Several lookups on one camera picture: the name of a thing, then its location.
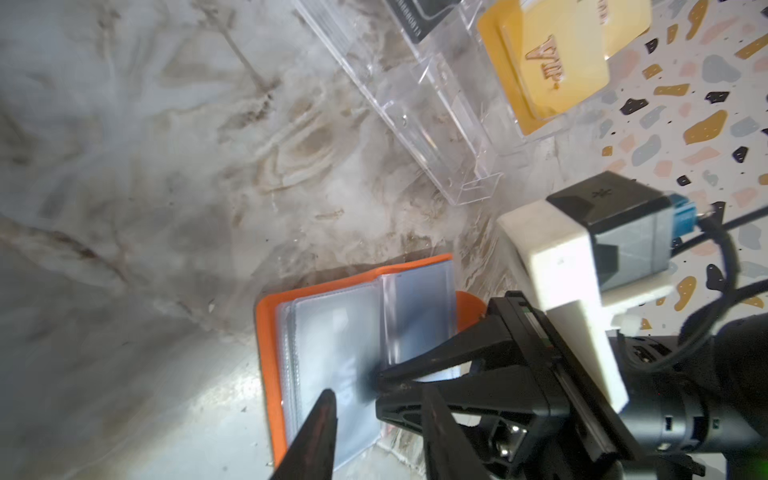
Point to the clear acrylic card stand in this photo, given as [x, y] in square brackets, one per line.
[441, 98]

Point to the orange card holder wallet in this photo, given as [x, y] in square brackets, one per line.
[420, 309]

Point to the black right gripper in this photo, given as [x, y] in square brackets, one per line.
[542, 418]

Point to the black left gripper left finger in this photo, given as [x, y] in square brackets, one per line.
[312, 453]

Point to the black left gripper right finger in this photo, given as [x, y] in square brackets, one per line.
[448, 452]

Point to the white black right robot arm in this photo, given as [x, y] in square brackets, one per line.
[716, 402]

